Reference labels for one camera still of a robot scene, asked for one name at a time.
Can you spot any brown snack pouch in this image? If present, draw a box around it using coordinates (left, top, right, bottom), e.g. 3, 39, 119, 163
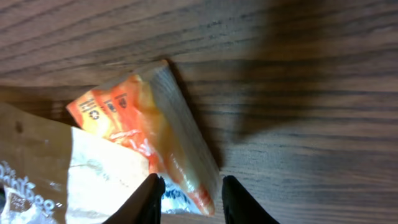
1, 103, 197, 223

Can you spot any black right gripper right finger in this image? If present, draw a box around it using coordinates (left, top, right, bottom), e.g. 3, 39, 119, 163
222, 175, 279, 224

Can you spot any orange tissue pack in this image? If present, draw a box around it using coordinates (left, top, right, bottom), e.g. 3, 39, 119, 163
67, 60, 220, 217

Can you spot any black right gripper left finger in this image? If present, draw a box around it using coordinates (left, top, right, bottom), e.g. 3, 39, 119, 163
103, 174, 165, 224

